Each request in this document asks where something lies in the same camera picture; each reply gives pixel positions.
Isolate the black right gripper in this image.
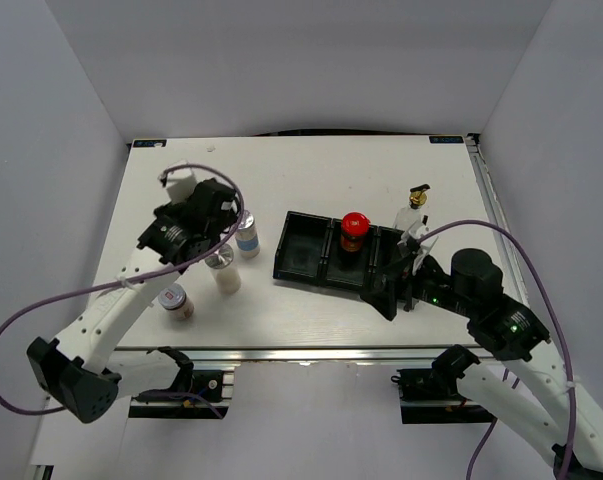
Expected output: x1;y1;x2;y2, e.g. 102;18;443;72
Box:
359;251;476;321

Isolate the blue label salt shaker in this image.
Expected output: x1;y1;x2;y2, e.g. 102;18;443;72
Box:
235;210;260;259

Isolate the red lid sauce jar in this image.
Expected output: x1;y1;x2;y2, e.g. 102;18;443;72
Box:
339;212;370;254

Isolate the white granule shaker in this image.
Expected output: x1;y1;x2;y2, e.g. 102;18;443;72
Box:
204;244;242;295

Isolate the clear glass oil bottle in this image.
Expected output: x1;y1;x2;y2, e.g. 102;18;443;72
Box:
392;184;430;232

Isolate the small red label jar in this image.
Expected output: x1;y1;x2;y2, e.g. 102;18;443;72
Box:
157;283;194;320

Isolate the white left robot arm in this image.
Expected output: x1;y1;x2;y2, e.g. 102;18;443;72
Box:
27;179;240;423

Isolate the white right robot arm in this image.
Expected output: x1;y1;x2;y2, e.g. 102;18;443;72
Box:
361;248;603;479

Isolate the black three compartment tray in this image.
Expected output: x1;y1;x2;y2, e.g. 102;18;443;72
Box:
273;211;401;294

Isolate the black logo sticker left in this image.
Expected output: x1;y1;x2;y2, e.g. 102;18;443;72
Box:
132;139;167;148

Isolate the black logo sticker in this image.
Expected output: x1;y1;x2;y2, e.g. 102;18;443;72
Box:
132;139;167;148
429;135;465;144

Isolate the black logo sticker right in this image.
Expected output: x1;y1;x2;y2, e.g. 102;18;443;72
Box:
429;135;465;144

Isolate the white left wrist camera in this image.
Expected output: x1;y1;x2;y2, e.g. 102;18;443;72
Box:
159;165;198;203

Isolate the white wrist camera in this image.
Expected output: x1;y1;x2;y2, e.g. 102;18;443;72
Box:
397;215;438;276
159;165;198;203

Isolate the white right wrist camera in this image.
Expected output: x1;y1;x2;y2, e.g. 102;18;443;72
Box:
397;215;438;276

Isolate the right aluminium base mount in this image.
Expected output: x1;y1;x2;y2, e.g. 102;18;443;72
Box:
390;368;495;425

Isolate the aluminium base mount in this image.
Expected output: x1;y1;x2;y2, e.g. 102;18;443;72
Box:
390;368;495;425
128;347;234;420

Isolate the left aluminium base mount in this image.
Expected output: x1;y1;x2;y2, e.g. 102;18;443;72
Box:
128;347;234;420

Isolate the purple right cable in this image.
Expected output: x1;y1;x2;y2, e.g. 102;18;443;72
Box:
415;220;577;480

